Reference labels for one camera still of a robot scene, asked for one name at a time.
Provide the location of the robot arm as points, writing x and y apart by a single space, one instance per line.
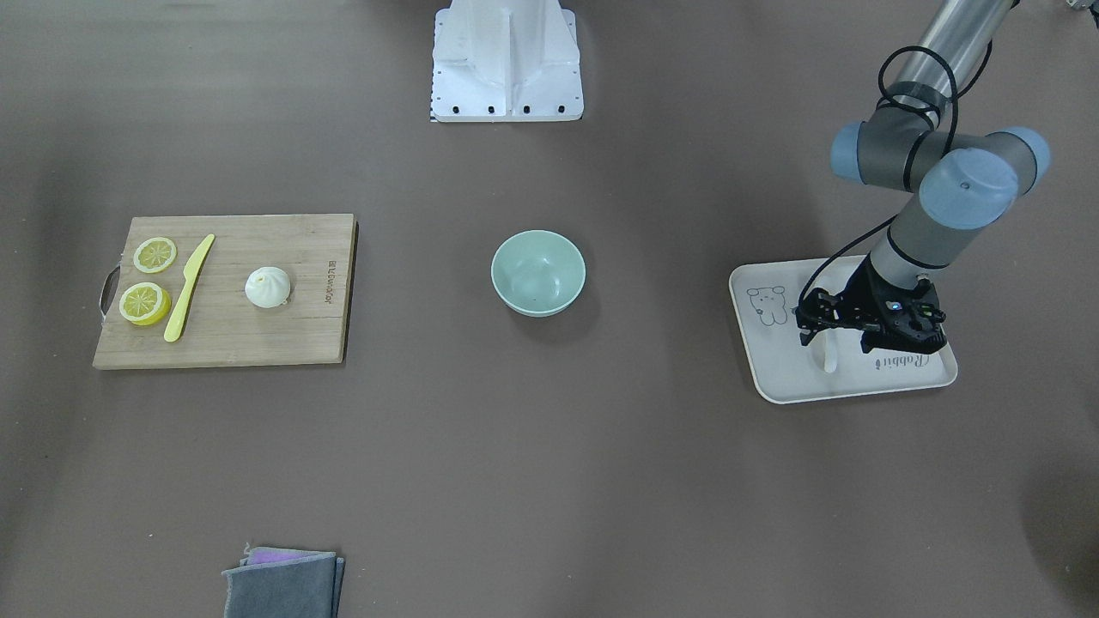
958 184

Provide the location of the cream rabbit print tray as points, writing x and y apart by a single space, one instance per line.
764 297

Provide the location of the lemon slice thick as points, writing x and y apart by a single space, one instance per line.
144 304

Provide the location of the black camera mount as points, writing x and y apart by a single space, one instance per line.
818 311

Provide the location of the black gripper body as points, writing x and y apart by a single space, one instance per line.
864 296

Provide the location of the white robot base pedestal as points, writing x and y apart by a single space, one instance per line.
506 61

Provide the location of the bamboo cutting board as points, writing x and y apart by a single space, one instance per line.
223 328

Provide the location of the mint green bowl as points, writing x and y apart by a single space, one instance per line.
538 273

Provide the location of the white ceramic spoon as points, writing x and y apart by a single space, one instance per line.
830 352

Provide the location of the lemon slice thin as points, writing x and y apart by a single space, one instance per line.
155 255

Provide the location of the grey folded cloth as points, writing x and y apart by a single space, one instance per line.
283 582

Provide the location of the yellow plastic knife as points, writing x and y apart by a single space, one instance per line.
192 270

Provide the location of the white steamed bun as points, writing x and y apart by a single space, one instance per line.
268 287

